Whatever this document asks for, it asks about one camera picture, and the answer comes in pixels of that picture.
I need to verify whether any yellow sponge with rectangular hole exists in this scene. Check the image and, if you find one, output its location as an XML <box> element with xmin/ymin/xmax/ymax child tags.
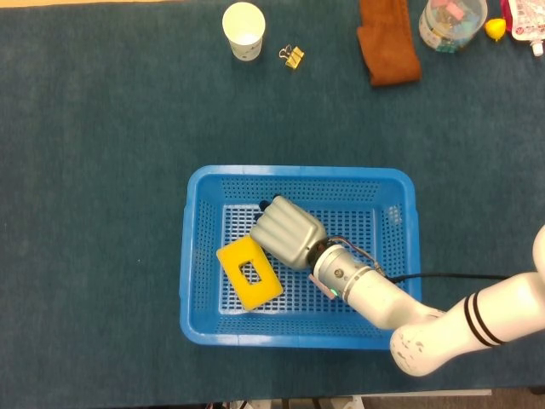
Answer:
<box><xmin>215</xmin><ymin>236</ymin><xmax>284</xmax><ymax>311</ymax></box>

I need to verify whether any pink and white notepad pack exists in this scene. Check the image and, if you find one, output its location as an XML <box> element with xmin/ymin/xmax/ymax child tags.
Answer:
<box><xmin>307</xmin><ymin>274</ymin><xmax>336</xmax><ymax>299</ymax></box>

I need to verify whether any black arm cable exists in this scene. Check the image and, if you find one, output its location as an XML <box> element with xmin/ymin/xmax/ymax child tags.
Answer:
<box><xmin>385</xmin><ymin>272</ymin><xmax>512</xmax><ymax>285</ymax></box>

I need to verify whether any white spouted drink pouch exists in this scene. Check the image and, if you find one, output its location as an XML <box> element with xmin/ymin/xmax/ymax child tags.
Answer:
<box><xmin>502</xmin><ymin>0</ymin><xmax>545</xmax><ymax>56</ymax></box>

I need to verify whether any teal felt table cover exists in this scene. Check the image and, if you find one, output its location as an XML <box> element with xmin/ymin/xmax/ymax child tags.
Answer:
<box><xmin>0</xmin><ymin>0</ymin><xmax>545</xmax><ymax>404</ymax></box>

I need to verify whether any small yellow lemon toy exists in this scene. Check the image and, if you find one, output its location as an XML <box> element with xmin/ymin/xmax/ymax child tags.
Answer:
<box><xmin>484</xmin><ymin>17</ymin><xmax>508</xmax><ymax>43</ymax></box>

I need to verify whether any brown folded cloth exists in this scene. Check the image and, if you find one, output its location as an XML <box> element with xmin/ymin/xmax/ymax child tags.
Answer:
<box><xmin>356</xmin><ymin>0</ymin><xmax>422</xmax><ymax>89</ymax></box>

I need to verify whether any blue perforated plastic basket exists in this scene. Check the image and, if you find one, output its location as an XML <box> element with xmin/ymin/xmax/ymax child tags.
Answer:
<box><xmin>179</xmin><ymin>164</ymin><xmax>422</xmax><ymax>350</ymax></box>

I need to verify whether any clear jar of binder clips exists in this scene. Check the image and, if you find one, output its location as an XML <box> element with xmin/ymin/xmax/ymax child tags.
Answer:
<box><xmin>419</xmin><ymin>0</ymin><xmax>489</xmax><ymax>55</ymax></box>

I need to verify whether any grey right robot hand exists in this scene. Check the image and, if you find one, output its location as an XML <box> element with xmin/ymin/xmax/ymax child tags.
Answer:
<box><xmin>249</xmin><ymin>194</ymin><xmax>328</xmax><ymax>272</ymax></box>

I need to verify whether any yellow binder clip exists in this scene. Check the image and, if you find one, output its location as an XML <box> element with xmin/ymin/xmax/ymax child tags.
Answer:
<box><xmin>278</xmin><ymin>44</ymin><xmax>306</xmax><ymax>72</ymax></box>

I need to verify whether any white paper cup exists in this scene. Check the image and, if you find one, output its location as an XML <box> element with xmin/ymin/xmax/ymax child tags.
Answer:
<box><xmin>221</xmin><ymin>2</ymin><xmax>267</xmax><ymax>62</ymax></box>

